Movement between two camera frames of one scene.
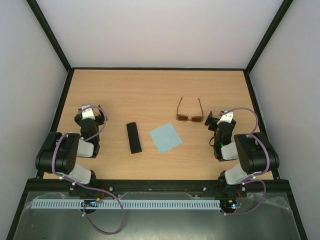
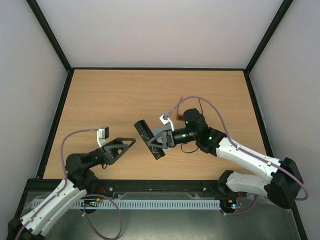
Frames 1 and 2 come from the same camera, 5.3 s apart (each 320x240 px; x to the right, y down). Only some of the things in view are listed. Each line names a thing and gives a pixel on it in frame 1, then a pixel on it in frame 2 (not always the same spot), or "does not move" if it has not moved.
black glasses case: x=134 y=142 → x=146 y=135
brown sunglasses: x=185 y=118 does not move
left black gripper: x=101 y=119 → x=107 y=154
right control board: x=227 y=206 does not move
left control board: x=91 y=203 does not move
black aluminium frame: x=40 y=184 does not move
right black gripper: x=213 y=123 → x=169 y=138
